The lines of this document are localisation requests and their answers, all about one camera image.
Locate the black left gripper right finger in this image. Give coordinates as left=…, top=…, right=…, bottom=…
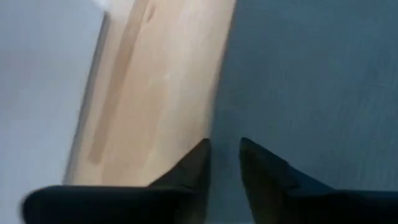
left=239, top=136, right=398, bottom=224

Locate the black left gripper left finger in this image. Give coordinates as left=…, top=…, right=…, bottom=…
left=20, top=138, right=212, bottom=224

